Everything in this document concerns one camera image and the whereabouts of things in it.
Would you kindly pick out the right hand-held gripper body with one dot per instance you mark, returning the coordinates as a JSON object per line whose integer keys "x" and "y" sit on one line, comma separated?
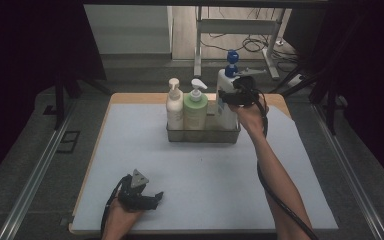
{"x": 246, "y": 90}

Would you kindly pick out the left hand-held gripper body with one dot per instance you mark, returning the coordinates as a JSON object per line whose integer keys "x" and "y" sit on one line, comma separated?
{"x": 131, "y": 196}

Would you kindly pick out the white bottle with blue pump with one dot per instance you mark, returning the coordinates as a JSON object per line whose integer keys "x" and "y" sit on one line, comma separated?
{"x": 226, "y": 110}

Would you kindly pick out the green bottle with white pump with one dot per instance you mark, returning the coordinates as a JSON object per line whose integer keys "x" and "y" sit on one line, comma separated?
{"x": 196, "y": 110}

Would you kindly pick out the cream pump bottle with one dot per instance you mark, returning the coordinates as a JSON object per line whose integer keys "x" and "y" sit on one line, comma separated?
{"x": 175, "y": 106}

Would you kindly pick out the person's left hand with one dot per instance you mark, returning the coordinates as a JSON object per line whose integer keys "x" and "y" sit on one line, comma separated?
{"x": 120, "y": 220}

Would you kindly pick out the person's right hand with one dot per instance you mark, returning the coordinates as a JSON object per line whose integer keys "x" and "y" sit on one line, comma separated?
{"x": 251, "y": 116}

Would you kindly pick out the light blue table mat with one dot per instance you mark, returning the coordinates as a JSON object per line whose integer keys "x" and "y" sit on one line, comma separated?
{"x": 200, "y": 186}

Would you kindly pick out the white power strip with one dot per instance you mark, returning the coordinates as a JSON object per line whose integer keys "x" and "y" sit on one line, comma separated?
{"x": 296, "y": 81}

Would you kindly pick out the black metal stand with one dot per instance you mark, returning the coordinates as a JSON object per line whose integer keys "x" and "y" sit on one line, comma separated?
{"x": 330, "y": 106}
{"x": 60, "y": 100}

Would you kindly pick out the dark curtain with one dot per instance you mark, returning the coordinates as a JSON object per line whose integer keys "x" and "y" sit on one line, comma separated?
{"x": 20, "y": 66}
{"x": 373, "y": 66}

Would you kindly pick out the white metal desk frame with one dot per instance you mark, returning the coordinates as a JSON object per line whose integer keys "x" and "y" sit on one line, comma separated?
{"x": 236, "y": 26}

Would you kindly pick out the aluminium floor rail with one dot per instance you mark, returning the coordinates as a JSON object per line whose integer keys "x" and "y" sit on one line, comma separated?
{"x": 30, "y": 186}
{"x": 350, "y": 180}

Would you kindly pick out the white wall panel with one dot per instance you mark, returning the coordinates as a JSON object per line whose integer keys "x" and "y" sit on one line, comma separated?
{"x": 126, "y": 30}

